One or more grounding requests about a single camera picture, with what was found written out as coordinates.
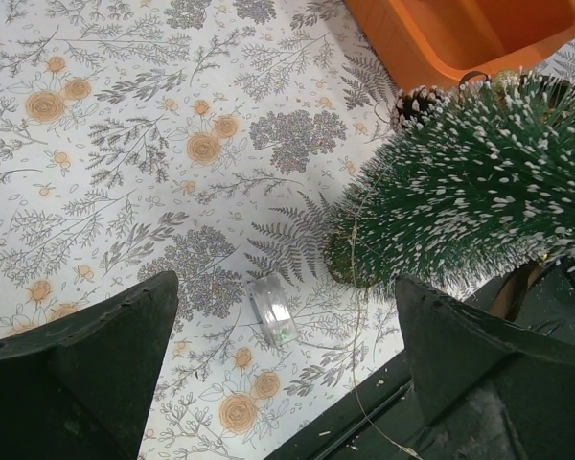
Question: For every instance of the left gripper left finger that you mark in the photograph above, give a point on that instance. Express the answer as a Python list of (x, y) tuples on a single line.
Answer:
[(81, 387)]

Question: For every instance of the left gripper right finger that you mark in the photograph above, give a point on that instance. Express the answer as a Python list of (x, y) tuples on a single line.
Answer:
[(486, 388)]

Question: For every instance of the brown ribbon bow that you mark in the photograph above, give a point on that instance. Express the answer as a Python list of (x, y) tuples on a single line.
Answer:
[(507, 302)]

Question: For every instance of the small green christmas tree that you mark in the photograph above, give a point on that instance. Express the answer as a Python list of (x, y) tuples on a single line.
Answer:
[(481, 189)]

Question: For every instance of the clear led battery box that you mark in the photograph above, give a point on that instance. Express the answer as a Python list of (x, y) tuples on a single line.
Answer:
[(270, 304)]

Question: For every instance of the frosted pine cone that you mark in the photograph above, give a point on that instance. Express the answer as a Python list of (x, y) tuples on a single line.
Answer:
[(417, 107)]

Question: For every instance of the gold glitter berry sprig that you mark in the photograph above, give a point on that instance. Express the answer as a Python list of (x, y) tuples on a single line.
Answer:
[(548, 89)]

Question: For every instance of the orange plastic bin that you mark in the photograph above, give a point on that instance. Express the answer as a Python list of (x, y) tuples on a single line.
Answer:
[(437, 42)]

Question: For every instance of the floral patterned table mat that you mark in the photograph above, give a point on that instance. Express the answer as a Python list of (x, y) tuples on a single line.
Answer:
[(210, 139)]

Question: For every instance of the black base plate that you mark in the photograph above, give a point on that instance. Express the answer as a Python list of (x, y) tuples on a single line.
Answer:
[(381, 419)]

